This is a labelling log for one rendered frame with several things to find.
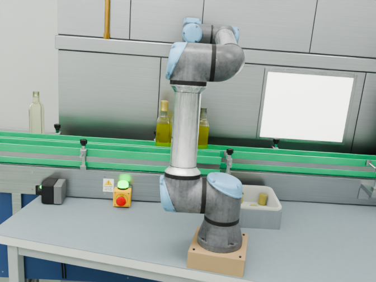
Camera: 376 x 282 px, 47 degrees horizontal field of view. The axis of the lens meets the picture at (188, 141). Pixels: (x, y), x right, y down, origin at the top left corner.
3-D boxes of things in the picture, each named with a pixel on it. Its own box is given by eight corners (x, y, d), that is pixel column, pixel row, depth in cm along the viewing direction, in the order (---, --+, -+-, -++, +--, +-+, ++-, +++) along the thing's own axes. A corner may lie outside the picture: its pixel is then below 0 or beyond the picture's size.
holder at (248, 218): (265, 200, 195) (267, 184, 193) (279, 229, 169) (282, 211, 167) (228, 197, 194) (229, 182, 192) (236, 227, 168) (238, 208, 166)
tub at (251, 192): (268, 204, 190) (271, 186, 187) (280, 229, 168) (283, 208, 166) (229, 202, 189) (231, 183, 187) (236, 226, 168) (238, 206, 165)
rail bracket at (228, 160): (228, 168, 192) (230, 141, 189) (232, 182, 176) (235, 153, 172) (221, 168, 192) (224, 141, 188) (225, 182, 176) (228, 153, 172)
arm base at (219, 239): (239, 257, 136) (242, 228, 133) (192, 248, 139) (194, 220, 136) (244, 234, 150) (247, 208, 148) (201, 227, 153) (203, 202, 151)
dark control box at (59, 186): (66, 197, 182) (66, 178, 180) (61, 205, 174) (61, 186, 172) (46, 196, 182) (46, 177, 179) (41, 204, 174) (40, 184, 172)
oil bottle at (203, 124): (204, 162, 199) (208, 117, 192) (205, 167, 193) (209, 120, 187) (192, 161, 198) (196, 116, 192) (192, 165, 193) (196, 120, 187)
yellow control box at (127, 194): (131, 201, 183) (132, 184, 181) (130, 208, 176) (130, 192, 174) (114, 200, 183) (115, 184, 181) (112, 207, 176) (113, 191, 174)
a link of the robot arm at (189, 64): (204, 219, 135) (217, 41, 128) (156, 216, 135) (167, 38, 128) (203, 208, 147) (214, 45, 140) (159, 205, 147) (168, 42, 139)
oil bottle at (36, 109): (45, 145, 205) (43, 90, 198) (41, 149, 200) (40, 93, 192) (33, 144, 205) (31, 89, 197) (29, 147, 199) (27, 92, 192)
